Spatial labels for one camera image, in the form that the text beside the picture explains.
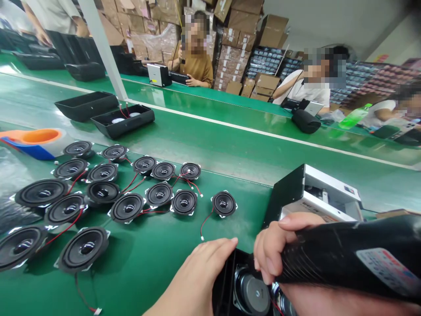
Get black speaker housing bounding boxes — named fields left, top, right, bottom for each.
left=211, top=248, right=298, bottom=316
left=54, top=91, right=119, bottom=123

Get brown cardboard piece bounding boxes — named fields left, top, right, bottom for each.
left=376, top=208, right=421, bottom=220

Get black housing with red wires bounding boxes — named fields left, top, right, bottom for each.
left=90, top=104, right=156, bottom=140

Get row of black speaker housings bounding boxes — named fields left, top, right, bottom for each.
left=0, top=27, right=107, bottom=83

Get black and white box device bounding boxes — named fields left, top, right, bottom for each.
left=261, top=163, right=365, bottom=231

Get person's right hand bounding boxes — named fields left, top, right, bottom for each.
left=253, top=212, right=333, bottom=316

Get black cylinder speaker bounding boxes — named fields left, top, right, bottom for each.
left=291, top=109, right=321, bottom=134

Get stack of packaged goods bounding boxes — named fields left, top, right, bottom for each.
left=246, top=46, right=421, bottom=108

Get green plastic bottle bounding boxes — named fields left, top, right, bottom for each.
left=338, top=103, right=373, bottom=130

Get black handheld power tool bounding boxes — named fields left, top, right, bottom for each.
left=275, top=214, right=421, bottom=305

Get group of black speaker drivers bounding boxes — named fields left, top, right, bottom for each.
left=0, top=140, right=238, bottom=315

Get white metal post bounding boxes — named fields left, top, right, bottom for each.
left=77, top=0, right=129, bottom=101

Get empty black speaker housing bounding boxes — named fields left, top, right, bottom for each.
left=54, top=91, right=119, bottom=123

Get clear plastic bag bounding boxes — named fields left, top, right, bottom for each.
left=0, top=144, right=45, bottom=235

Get stack of brown cartons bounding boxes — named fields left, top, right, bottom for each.
left=95, top=0, right=290, bottom=99

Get person's left hand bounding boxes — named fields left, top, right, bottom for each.
left=163, top=237, right=239, bottom=316

